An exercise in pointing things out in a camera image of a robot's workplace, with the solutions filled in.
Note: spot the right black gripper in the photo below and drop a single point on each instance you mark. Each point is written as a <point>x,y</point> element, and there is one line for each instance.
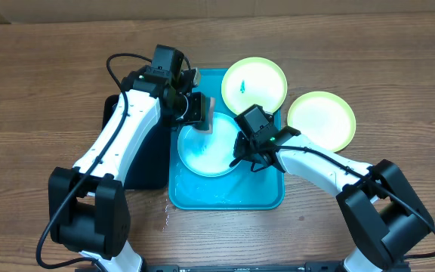
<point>242,152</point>

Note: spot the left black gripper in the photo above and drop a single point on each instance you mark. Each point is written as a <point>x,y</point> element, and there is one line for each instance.
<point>195,115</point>

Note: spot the green scrubbing sponge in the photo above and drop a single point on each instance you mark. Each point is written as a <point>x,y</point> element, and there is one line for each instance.
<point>206,125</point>

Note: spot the light blue plate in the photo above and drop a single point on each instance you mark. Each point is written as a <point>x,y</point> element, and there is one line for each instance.
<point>209,155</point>

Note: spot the yellow-green plate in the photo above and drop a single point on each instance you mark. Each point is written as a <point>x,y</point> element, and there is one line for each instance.
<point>325,118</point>
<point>254,80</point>

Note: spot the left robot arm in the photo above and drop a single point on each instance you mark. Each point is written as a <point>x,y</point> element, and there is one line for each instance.
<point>88,211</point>

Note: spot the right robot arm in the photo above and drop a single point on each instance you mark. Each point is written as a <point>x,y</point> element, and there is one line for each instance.
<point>383,214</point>

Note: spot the teal plastic tray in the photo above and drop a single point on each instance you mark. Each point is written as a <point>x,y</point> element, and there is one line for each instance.
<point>239,189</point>

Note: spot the black plastic tray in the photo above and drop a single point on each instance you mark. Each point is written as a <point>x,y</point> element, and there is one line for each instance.
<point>139,144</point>

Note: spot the yellow-green plate top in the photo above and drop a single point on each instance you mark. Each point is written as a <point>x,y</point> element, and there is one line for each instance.
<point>254,80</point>

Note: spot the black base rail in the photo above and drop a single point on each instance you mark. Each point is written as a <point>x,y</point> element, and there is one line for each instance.
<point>311,266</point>

